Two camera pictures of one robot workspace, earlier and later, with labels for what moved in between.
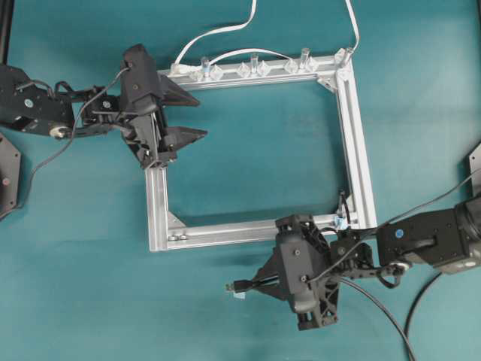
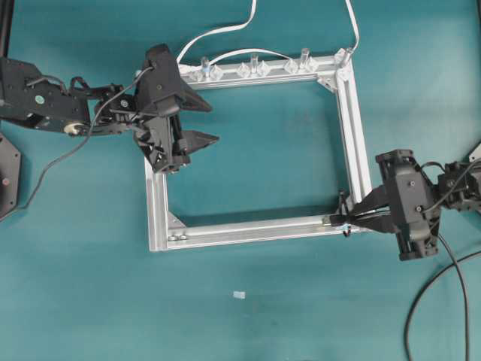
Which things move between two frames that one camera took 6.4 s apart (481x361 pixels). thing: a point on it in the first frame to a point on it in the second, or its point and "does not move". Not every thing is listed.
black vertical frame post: x=6 y=13 does not move
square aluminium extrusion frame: x=337 y=71 does not move
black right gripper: x=304 y=226 to x=415 y=204
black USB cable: x=240 y=286 to x=464 y=297
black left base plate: x=10 y=171 does not move
